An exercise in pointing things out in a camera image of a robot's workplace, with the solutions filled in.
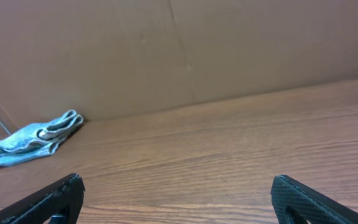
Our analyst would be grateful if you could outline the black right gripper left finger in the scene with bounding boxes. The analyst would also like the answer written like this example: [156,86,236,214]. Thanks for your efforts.
[0,174,85,224]

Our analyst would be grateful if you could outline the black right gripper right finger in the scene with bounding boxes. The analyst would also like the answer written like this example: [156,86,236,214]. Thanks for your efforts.
[270,175,358,224]

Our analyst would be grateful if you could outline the folded light blue jeans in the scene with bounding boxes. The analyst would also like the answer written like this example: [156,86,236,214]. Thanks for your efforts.
[0,110,84,167]

